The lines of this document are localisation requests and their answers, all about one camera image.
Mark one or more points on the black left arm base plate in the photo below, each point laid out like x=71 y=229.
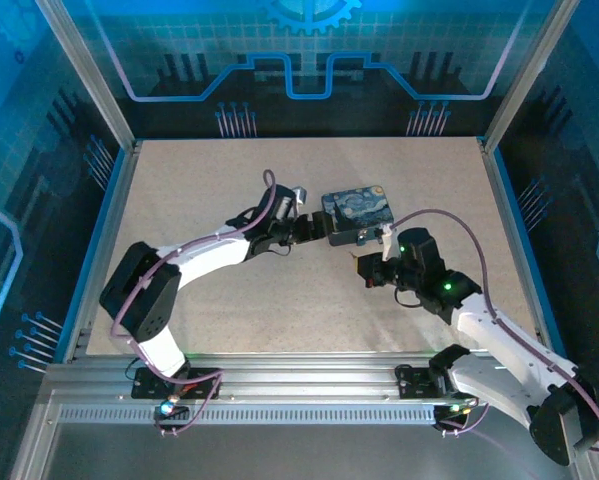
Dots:
x=204 y=382

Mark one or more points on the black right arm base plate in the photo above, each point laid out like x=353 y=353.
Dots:
x=414 y=382

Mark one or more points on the small silver padlock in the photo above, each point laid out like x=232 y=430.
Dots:
x=368 y=237

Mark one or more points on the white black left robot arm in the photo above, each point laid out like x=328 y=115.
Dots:
x=149 y=295

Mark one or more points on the black connector with lights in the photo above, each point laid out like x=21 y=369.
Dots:
x=169 y=409
x=454 y=411

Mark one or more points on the aluminium front frame rail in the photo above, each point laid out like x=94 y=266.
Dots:
x=304 y=375

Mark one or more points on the aluminium frame post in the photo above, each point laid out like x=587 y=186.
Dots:
x=529 y=70
x=94 y=75

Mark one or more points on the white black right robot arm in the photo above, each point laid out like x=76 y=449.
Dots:
x=504 y=360

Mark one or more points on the starry night painted tin box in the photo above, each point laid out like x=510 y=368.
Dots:
x=359 y=207

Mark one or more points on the aluminium side frame rail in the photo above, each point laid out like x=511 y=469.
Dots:
x=514 y=240
x=101 y=250

